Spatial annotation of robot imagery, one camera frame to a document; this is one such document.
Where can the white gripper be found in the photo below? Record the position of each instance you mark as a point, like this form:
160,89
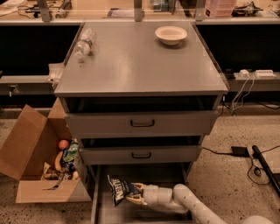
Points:
151,194

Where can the blue chip bag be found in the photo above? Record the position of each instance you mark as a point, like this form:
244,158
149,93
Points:
120,189

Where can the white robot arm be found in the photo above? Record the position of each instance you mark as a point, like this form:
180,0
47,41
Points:
179,199

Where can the bottom grey open drawer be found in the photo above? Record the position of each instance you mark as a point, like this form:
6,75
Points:
162,175

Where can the middle grey drawer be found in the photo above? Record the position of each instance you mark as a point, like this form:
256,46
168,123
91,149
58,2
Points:
140,155

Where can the top grey drawer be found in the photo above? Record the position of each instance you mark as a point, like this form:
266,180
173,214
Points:
136,124

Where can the green snack bag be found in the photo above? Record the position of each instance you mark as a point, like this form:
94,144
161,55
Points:
69,154

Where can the grey drawer cabinet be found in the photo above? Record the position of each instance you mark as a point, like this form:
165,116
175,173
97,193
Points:
131,70

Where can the yellow banana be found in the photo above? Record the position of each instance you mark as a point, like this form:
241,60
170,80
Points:
57,165

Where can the red apple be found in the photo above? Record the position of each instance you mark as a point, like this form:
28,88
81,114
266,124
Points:
63,144

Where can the black power adapter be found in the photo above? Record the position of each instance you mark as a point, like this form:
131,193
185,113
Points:
239,151

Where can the brown cardboard box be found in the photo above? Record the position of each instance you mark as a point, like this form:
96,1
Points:
32,143

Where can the black bar on floor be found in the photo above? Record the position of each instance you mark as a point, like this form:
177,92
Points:
273,177

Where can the white paper bowl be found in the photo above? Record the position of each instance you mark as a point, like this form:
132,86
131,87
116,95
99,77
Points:
171,35

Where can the clear plastic water bottle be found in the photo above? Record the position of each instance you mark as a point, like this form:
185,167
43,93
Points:
85,43

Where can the white power strip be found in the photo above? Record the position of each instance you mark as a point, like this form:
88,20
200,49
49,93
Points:
257,74

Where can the pink storage box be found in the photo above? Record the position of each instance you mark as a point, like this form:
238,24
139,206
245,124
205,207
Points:
219,8

